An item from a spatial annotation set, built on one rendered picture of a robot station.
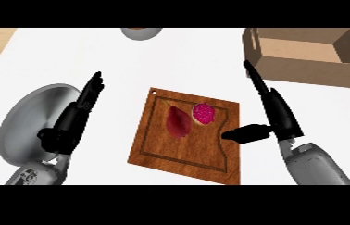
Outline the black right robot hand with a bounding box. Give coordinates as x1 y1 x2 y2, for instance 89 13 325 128
220 59 304 144

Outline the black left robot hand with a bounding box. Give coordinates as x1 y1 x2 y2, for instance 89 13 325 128
37 70 105 156

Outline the brown cardboard box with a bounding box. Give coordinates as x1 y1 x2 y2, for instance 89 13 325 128
241 27 350 89

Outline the brown wooden cutting board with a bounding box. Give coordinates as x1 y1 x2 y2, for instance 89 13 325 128
126 86 242 186

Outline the dark red pear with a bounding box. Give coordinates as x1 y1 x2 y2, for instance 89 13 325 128
161 100 194 139

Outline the halved pink-fleshed fruit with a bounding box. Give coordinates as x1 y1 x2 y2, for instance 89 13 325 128
191 102 216 126

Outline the pale wooden panel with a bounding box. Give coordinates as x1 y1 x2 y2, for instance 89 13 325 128
0 27 18 55

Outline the grey round bowl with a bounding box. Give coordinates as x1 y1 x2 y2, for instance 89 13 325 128
120 27 164 42

